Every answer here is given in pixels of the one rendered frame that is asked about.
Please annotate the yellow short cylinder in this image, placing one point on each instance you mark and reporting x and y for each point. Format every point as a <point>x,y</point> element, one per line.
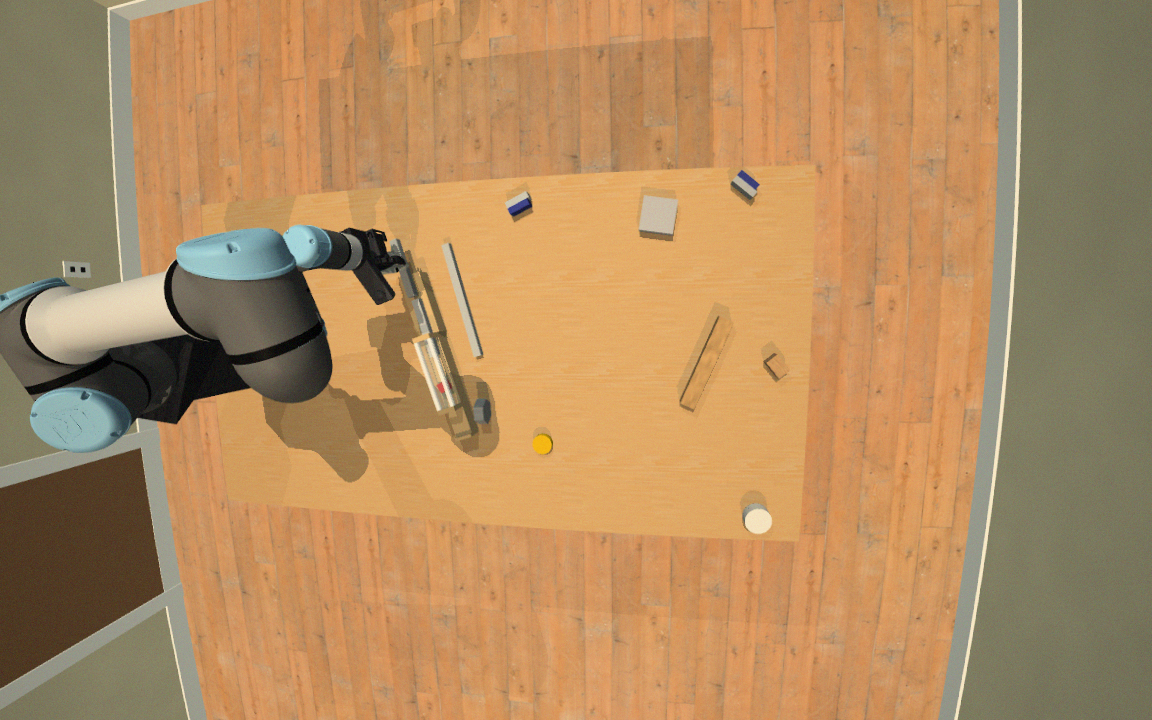
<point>542,443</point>

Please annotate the long wooden batten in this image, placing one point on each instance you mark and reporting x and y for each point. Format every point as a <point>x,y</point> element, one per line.
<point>706,362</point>

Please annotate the cream and grey cylinder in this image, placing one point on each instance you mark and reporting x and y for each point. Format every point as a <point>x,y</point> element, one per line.
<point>757,518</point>

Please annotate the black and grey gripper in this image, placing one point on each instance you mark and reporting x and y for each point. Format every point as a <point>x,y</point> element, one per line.
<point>371,244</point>

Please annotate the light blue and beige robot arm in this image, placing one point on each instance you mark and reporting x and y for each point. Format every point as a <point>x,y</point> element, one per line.
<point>242,287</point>

